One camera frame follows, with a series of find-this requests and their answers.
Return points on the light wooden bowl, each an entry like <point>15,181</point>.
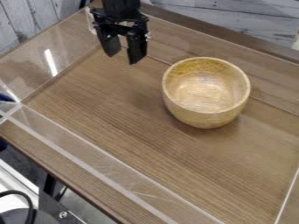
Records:
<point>205,91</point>

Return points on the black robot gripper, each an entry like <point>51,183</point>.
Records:
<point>119,18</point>

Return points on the blue object at edge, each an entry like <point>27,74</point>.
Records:
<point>5,98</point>

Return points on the black table leg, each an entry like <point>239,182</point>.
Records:
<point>49,185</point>

